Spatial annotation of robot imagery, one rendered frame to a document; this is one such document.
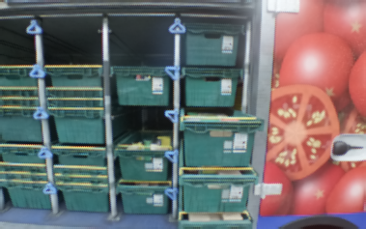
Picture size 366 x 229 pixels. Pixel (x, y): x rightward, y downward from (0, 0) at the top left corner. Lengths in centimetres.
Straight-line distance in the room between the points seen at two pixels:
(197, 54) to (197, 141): 57
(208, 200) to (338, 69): 104
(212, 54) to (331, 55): 66
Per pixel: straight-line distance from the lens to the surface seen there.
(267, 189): 107
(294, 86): 99
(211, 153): 74
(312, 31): 111
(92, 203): 140
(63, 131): 128
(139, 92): 98
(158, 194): 115
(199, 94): 96
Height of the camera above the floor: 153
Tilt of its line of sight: 7 degrees down
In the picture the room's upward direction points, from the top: 1 degrees clockwise
